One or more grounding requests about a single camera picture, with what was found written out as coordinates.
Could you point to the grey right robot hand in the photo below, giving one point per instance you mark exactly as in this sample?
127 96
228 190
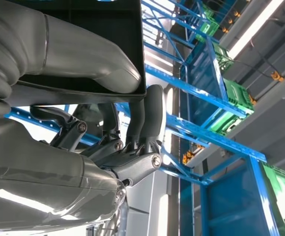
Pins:
47 182

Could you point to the long white ceiling lamp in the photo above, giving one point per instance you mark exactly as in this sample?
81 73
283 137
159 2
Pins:
255 27
162 218

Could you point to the blue steel shelf rack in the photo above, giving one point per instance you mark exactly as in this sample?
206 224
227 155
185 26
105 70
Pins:
179 22
218 141
194 91

